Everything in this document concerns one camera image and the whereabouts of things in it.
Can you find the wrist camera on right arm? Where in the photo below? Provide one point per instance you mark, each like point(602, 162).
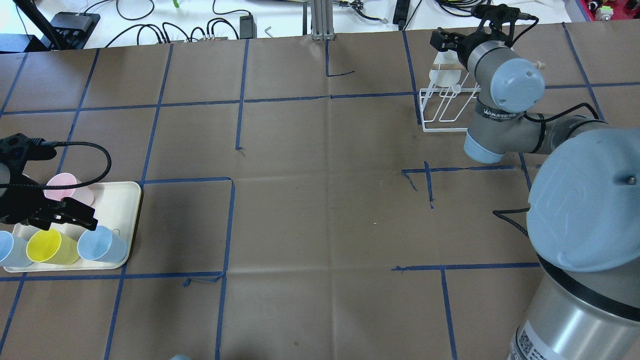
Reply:
point(497, 15)

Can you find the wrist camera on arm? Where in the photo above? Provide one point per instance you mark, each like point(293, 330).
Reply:
point(497, 15)
point(18, 149)

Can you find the black usb hub box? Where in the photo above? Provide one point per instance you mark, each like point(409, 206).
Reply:
point(83, 23)

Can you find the white plastic cup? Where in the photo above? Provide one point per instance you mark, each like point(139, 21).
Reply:
point(446, 71)

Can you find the white wire cup rack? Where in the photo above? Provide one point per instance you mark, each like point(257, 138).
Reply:
point(450, 105)

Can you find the aluminium frame post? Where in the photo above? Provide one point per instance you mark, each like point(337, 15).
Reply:
point(322, 24)

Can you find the light blue cup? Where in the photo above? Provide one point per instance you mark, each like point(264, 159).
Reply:
point(13, 250)
point(102, 245)

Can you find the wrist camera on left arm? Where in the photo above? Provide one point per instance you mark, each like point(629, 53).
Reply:
point(18, 149)

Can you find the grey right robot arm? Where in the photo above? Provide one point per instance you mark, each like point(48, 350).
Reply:
point(583, 215)

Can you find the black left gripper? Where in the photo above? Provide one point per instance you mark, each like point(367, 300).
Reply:
point(14, 201)

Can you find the black power adapter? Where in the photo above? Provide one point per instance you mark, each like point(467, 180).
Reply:
point(247, 28)

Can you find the yellow plastic cup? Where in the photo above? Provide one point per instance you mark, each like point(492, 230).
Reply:
point(52, 247)

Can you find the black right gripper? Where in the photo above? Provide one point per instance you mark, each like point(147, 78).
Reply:
point(465, 47)

